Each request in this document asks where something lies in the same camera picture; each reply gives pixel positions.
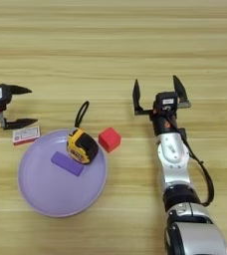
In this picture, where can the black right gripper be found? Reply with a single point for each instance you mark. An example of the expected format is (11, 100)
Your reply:
(163, 121)

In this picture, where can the white and red card box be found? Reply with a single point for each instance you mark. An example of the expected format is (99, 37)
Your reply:
(26, 136)

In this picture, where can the red cube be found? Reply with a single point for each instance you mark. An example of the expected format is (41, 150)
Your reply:
(109, 139)

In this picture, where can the yellow black tape measure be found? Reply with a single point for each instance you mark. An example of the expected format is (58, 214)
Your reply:
(84, 147)

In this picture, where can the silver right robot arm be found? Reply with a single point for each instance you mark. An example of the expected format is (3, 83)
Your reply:
(175, 159)

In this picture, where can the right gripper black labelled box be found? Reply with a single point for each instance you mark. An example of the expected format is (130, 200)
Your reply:
(166, 101)

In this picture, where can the purple rectangular block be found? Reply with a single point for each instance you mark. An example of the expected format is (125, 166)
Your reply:
(66, 163)

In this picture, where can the round purple plate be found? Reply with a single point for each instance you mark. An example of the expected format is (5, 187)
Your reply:
(59, 196)

